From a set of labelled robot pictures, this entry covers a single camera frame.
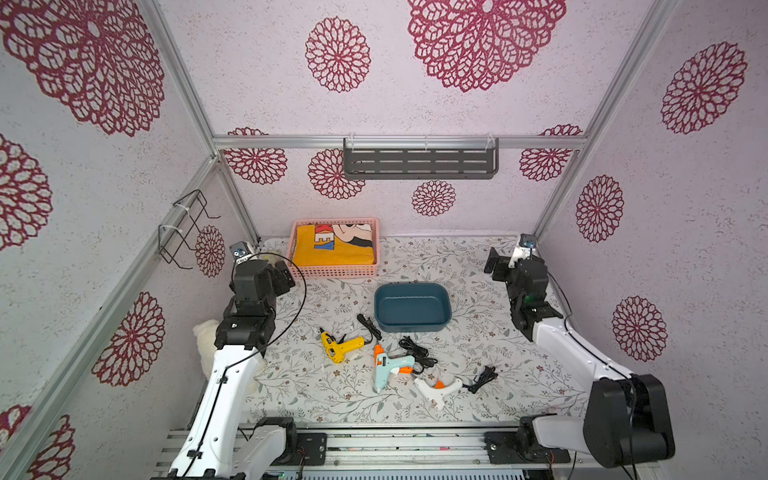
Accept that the light blue hot glue gun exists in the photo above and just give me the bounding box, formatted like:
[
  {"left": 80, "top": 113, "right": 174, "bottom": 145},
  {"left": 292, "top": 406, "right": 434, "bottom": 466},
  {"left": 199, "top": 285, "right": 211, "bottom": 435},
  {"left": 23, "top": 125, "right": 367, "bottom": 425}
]
[{"left": 373, "top": 344, "right": 416, "bottom": 393}]

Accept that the yellow folded cloth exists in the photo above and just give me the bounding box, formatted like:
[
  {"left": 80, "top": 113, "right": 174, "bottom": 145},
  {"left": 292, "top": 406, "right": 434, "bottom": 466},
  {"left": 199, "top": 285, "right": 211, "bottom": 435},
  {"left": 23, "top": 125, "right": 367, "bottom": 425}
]
[{"left": 292, "top": 223, "right": 375, "bottom": 267}]

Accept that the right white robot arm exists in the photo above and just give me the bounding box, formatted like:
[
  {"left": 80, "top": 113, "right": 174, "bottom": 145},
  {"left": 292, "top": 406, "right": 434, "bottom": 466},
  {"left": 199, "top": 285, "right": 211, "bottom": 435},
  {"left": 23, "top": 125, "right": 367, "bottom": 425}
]
[{"left": 484, "top": 246, "right": 676, "bottom": 468}]

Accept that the white gun black cable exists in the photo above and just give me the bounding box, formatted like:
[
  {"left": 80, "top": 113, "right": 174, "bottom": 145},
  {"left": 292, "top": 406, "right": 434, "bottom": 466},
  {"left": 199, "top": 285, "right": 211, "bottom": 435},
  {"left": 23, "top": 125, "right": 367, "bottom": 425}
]
[{"left": 463, "top": 365, "right": 500, "bottom": 396}]

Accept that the yellow gun black cable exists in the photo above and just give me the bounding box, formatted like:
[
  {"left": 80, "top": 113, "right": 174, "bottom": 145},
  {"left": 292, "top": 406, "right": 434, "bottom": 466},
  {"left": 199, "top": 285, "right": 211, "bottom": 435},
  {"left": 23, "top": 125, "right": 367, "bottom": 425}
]
[{"left": 356, "top": 313, "right": 383, "bottom": 344}]

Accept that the yellow hot glue gun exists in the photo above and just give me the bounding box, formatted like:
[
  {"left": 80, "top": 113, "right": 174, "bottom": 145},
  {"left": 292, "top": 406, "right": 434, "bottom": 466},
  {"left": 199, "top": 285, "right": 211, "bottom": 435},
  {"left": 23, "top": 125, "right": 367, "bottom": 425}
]
[{"left": 320, "top": 329, "right": 366, "bottom": 364}]

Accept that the white hot glue gun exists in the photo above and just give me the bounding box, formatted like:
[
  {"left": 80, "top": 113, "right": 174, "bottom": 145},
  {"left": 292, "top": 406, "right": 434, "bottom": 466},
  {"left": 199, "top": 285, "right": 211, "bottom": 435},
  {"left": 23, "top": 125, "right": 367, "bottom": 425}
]
[{"left": 414, "top": 377, "right": 463, "bottom": 410}]

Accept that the teal plastic storage box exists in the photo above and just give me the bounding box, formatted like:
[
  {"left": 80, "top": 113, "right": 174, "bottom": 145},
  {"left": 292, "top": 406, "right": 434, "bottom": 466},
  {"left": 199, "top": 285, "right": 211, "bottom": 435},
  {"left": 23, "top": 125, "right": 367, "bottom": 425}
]
[{"left": 374, "top": 283, "right": 453, "bottom": 333}]

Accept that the pink plastic basket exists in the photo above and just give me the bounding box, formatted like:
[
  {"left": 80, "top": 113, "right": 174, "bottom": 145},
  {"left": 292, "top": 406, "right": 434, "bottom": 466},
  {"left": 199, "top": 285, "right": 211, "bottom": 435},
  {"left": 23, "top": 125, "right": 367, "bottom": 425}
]
[{"left": 286, "top": 217, "right": 380, "bottom": 278}]

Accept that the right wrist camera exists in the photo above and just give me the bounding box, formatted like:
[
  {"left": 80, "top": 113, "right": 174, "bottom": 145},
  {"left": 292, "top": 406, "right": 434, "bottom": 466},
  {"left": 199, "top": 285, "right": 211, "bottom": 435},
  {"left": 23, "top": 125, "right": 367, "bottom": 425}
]
[{"left": 509, "top": 233, "right": 537, "bottom": 267}]

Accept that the grey wall shelf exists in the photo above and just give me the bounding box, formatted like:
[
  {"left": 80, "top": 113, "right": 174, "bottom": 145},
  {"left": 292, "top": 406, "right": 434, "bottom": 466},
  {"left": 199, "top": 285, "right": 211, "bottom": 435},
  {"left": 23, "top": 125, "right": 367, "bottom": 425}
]
[{"left": 342, "top": 137, "right": 499, "bottom": 180}]

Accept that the blue gun black cable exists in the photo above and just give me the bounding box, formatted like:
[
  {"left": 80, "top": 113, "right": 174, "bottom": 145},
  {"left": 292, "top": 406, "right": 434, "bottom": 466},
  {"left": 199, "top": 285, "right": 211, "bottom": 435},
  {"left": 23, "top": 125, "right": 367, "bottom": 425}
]
[{"left": 398, "top": 335, "right": 440, "bottom": 373}]

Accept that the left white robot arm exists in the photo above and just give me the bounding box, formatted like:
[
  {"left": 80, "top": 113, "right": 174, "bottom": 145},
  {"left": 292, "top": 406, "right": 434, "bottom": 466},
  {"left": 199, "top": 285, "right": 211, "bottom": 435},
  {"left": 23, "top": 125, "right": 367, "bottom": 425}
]
[{"left": 166, "top": 254, "right": 296, "bottom": 479}]

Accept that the black wire wall rack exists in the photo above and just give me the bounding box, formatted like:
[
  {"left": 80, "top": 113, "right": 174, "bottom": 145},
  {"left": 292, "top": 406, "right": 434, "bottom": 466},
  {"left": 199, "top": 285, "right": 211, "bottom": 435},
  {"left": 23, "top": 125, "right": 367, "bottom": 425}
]
[{"left": 156, "top": 189, "right": 220, "bottom": 270}]

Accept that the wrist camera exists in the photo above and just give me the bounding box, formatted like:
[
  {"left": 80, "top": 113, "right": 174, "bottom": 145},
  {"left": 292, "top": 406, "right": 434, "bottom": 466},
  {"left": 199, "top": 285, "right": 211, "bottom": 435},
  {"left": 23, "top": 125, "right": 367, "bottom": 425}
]
[
  {"left": 509, "top": 233, "right": 537, "bottom": 267},
  {"left": 229, "top": 241, "right": 256, "bottom": 265}
]

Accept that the white plush bear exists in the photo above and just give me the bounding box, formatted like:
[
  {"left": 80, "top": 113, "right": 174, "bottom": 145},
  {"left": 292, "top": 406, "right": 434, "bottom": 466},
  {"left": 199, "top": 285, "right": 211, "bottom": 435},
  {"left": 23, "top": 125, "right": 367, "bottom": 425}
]
[{"left": 192, "top": 319, "right": 267, "bottom": 395}]

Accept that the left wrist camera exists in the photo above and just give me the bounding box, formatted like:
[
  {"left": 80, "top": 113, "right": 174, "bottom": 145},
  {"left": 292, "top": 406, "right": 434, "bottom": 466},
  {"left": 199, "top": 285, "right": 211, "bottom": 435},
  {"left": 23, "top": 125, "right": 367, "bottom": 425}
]
[{"left": 229, "top": 241, "right": 256, "bottom": 265}]

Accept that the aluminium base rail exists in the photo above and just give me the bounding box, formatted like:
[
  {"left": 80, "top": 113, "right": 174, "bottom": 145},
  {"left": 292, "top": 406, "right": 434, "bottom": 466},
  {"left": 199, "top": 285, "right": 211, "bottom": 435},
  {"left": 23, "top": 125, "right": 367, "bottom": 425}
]
[{"left": 267, "top": 422, "right": 666, "bottom": 479}]

